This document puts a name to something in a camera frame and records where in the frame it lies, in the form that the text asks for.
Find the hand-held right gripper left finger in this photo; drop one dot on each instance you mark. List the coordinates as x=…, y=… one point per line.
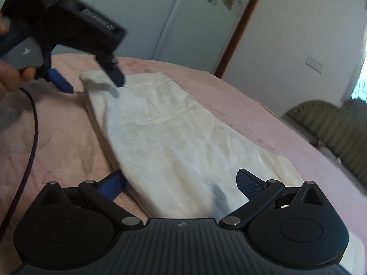
x=112, y=184

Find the grey patterned pillow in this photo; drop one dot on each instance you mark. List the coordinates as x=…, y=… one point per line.
x=328, y=150

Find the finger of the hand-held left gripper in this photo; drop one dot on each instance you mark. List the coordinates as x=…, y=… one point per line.
x=60, y=80
x=116, y=76

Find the brown wooden door frame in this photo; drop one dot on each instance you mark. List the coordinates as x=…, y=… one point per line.
x=243, y=23

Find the pink bed blanket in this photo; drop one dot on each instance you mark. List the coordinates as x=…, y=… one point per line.
x=258, y=114

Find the frosted glass wardrobe door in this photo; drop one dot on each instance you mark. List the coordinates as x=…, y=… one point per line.
x=177, y=14

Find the white wall switch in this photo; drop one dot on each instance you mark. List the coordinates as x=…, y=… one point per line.
x=314, y=63

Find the cream fleece pants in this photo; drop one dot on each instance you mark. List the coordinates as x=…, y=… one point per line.
x=183, y=143

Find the person's left hand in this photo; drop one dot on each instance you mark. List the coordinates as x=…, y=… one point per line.
x=11, y=77

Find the bright window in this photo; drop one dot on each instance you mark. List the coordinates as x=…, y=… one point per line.
x=360, y=83

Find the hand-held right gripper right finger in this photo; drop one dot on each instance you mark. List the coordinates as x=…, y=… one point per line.
x=246, y=184

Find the green padded headboard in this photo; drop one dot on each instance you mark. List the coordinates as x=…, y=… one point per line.
x=335, y=131

